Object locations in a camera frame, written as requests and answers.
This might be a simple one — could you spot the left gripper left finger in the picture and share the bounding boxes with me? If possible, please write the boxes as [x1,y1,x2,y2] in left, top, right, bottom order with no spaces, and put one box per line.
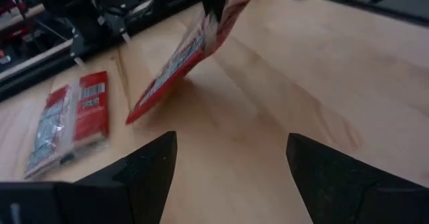
[0,130,178,224]

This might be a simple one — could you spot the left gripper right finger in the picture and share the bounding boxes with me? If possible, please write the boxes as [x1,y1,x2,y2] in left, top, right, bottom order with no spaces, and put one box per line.
[285,132,429,224]

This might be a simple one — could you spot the red popcorn bag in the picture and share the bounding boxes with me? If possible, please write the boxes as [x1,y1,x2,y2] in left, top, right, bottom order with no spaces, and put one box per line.
[23,70,110,180]
[125,0,252,125]

